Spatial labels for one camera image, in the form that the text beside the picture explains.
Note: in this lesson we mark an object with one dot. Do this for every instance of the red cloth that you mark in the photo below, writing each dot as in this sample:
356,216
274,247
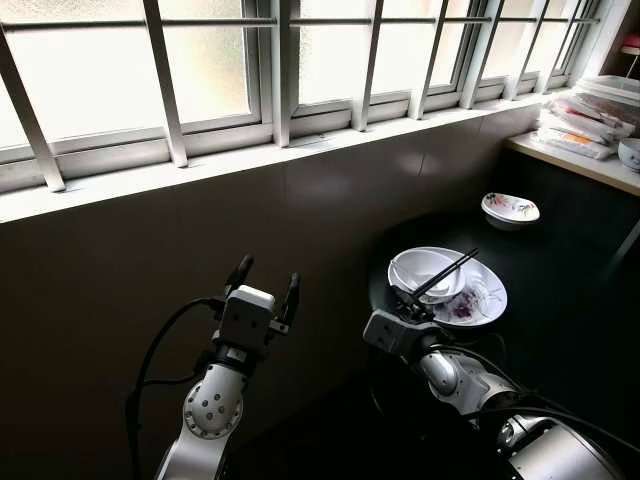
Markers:
631,42

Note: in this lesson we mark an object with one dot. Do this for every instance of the white floral plate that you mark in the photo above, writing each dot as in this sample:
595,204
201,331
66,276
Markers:
485,295

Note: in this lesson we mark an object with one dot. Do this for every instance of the white window frame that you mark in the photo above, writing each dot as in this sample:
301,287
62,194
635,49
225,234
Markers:
283,70

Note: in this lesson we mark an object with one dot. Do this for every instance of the stack of food packets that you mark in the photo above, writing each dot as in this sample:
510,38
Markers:
580,128

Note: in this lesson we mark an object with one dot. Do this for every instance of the black chopstick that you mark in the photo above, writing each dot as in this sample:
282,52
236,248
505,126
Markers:
455,270
455,266

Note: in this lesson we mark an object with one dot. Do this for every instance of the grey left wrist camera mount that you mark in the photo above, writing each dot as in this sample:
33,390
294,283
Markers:
247,312

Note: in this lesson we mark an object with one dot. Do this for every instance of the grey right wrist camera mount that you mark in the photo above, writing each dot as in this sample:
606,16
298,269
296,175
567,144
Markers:
390,335

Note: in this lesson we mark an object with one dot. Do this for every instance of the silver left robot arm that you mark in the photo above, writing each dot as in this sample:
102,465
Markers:
210,405

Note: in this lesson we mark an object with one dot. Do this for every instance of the round black table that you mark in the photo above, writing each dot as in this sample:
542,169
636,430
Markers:
560,300

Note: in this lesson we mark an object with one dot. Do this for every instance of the white window sill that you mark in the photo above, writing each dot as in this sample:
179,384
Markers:
100,192

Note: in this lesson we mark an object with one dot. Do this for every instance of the blue patterned bowl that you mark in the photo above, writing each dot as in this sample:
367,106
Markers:
630,155

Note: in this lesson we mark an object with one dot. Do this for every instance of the small floral bowl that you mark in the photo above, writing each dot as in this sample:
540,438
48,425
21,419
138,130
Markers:
510,210

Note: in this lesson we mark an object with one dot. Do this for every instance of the beige topped side table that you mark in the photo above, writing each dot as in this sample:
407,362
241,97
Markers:
575,160

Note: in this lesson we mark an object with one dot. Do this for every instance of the deep white bowl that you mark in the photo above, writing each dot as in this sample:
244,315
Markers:
410,270

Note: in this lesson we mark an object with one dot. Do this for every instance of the white window grille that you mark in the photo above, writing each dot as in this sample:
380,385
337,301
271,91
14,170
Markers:
163,80

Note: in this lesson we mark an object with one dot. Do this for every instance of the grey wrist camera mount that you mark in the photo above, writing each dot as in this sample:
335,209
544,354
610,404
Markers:
247,312
390,335

